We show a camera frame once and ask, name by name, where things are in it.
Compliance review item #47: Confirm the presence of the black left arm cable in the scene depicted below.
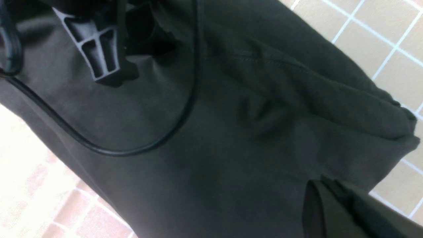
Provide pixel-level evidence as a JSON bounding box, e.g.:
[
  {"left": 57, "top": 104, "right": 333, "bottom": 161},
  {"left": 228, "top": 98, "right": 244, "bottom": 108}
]
[{"left": 0, "top": 0, "right": 202, "bottom": 157}]

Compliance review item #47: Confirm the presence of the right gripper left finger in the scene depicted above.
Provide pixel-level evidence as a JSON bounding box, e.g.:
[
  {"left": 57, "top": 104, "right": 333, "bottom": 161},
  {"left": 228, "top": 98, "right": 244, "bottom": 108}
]
[{"left": 302, "top": 180, "right": 367, "bottom": 238}]

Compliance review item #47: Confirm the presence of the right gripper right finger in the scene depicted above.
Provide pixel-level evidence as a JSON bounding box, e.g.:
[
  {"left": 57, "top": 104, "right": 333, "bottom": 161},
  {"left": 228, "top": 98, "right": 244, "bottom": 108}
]
[{"left": 322, "top": 177, "right": 422, "bottom": 238}]

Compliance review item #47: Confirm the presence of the dark gray long-sleeved shirt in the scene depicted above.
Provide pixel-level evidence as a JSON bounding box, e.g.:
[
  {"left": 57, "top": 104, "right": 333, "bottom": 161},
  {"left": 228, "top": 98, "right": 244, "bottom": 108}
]
[{"left": 1, "top": 0, "right": 422, "bottom": 238}]

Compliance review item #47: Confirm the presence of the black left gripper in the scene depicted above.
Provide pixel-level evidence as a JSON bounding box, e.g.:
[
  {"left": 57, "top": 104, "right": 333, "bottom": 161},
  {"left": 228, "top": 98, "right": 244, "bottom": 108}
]
[{"left": 42, "top": 0, "right": 176, "bottom": 87}]

